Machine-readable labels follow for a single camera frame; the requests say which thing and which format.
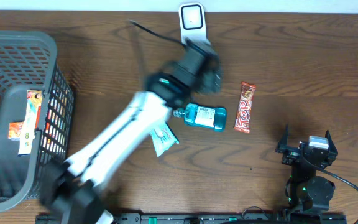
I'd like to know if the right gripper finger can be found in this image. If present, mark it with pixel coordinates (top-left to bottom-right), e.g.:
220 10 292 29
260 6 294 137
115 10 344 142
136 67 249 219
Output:
275 125 290 153
326 130 338 165

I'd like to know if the red Top chocolate bar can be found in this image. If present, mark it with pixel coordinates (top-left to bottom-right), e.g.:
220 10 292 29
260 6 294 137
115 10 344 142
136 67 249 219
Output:
234 82 256 134

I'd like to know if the blue mouthwash bottle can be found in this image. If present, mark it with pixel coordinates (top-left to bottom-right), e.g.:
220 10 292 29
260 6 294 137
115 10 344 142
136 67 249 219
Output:
173 103 227 132

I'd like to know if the teal wet wipes pack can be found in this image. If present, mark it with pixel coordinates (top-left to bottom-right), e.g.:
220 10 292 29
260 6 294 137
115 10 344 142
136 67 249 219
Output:
150 123 180 157

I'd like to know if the yellow snack bag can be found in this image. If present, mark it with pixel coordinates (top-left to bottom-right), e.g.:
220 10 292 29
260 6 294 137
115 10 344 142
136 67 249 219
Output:
18 90 43 156

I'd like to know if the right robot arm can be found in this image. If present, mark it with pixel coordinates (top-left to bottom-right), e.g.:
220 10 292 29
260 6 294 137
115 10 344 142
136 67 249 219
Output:
275 126 338 217

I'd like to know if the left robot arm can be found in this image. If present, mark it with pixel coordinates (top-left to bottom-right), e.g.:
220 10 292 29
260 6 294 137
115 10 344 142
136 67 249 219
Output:
39 39 219 223

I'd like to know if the white barcode scanner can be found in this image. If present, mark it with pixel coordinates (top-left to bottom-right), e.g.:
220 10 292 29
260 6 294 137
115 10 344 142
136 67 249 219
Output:
178 2 210 44

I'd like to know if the grey plastic basket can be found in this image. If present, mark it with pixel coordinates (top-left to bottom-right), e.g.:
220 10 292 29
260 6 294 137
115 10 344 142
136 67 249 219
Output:
0 30 75 212

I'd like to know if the small orange snack packet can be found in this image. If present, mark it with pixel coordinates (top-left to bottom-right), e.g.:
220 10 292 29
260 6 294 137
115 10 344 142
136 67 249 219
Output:
8 122 23 141

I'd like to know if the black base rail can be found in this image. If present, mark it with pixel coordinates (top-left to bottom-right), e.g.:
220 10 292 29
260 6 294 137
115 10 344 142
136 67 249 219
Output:
35 212 347 224

